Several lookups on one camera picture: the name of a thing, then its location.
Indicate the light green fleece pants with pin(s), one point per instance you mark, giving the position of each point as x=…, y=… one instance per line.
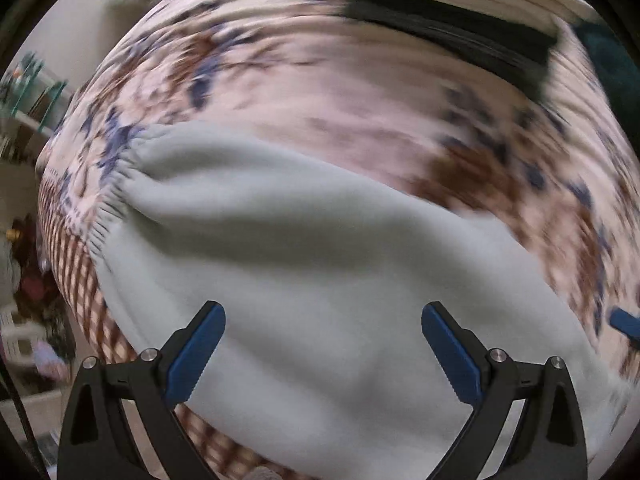
x=310, y=270

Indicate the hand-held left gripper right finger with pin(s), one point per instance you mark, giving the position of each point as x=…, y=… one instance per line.
x=452, y=355

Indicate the dark grey folded pants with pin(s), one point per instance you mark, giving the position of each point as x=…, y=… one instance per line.
x=450, y=35

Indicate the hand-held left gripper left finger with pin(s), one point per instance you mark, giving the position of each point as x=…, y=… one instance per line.
x=197, y=355

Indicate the pink cloth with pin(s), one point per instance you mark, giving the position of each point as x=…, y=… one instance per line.
x=50, y=360

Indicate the cluttered storage shelf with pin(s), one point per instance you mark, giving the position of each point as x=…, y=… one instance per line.
x=30, y=105

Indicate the white plastic stool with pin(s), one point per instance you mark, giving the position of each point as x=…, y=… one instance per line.
x=20, y=335

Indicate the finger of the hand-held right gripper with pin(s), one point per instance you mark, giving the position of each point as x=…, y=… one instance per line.
x=625, y=321

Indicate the teal velvet duvet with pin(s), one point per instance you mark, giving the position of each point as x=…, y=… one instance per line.
x=605, y=55

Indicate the floral printed blanket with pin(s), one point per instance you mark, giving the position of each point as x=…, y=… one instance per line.
x=350, y=90

